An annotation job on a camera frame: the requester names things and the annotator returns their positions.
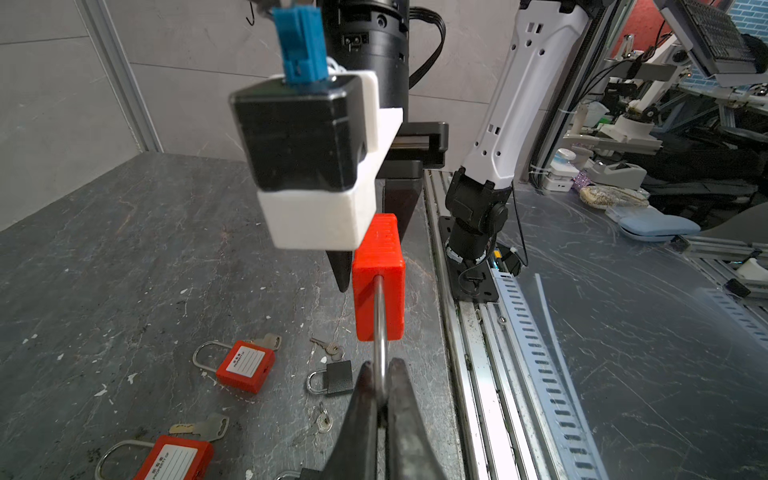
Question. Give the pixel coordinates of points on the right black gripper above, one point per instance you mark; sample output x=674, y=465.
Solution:
x=416, y=147

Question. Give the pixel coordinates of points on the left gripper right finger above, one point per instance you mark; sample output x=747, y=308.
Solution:
x=409, y=454

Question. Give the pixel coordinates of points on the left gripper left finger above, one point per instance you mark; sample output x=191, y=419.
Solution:
x=354, y=455

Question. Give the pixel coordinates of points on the red padlock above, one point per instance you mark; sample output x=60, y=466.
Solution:
x=169, y=458
x=245, y=367
x=379, y=280

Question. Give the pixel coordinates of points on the small key with ring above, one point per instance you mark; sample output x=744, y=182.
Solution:
x=323, y=422

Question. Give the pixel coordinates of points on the small black padlock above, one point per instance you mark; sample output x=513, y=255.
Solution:
x=335, y=379
x=302, y=474

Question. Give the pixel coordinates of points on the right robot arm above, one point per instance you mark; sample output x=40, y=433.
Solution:
x=374, y=35

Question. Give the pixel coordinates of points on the small brass key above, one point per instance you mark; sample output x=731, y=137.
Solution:
x=332, y=349

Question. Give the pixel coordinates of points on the silver padlock key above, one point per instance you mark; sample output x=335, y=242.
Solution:
x=268, y=341
x=213, y=428

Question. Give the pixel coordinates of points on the background lab equipment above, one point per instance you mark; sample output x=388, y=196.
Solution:
x=664, y=120

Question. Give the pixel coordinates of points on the aluminium mounting rail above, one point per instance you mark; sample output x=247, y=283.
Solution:
x=498, y=439

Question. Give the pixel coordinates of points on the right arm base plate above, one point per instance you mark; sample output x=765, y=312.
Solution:
x=469, y=280

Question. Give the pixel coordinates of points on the white slotted cable duct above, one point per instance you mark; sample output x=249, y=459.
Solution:
x=559, y=426

